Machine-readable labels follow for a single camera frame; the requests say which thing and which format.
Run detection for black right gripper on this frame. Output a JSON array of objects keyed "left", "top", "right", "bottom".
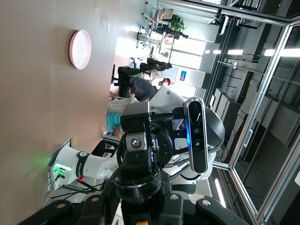
[{"left": 120, "top": 101, "right": 188, "bottom": 170}]

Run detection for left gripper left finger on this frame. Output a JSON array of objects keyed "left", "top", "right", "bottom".
[{"left": 17, "top": 179, "right": 123, "bottom": 225}]

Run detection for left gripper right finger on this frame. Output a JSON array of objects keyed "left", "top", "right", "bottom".
[{"left": 164, "top": 185, "right": 249, "bottom": 225}]

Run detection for person in teal shirt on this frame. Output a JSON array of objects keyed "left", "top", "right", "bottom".
[{"left": 106, "top": 112, "right": 124, "bottom": 139}]

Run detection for person in grey shirt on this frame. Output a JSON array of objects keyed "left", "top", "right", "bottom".
[{"left": 128, "top": 77, "right": 158, "bottom": 102}]

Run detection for black office chair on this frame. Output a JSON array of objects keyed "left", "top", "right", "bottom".
[
  {"left": 112, "top": 65, "right": 132, "bottom": 98},
  {"left": 139, "top": 58, "right": 173, "bottom": 71}
]

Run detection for person with red hair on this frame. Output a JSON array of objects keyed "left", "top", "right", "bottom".
[{"left": 150, "top": 70, "right": 172, "bottom": 88}]

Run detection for pink round plate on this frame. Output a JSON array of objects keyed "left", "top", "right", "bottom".
[{"left": 69, "top": 30, "right": 92, "bottom": 70}]

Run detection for green potted plant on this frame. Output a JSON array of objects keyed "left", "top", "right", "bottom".
[{"left": 170, "top": 14, "right": 188, "bottom": 34}]

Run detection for white plastic chair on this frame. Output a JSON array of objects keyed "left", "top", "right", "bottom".
[{"left": 150, "top": 8, "right": 174, "bottom": 30}]

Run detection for black base cables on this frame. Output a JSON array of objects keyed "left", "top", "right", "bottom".
[{"left": 44, "top": 171, "right": 106, "bottom": 202}]

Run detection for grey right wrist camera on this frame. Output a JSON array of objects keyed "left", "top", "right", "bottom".
[{"left": 186, "top": 96, "right": 208, "bottom": 174}]

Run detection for aluminium cell frame post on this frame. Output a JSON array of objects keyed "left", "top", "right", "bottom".
[{"left": 228, "top": 22, "right": 300, "bottom": 222}]

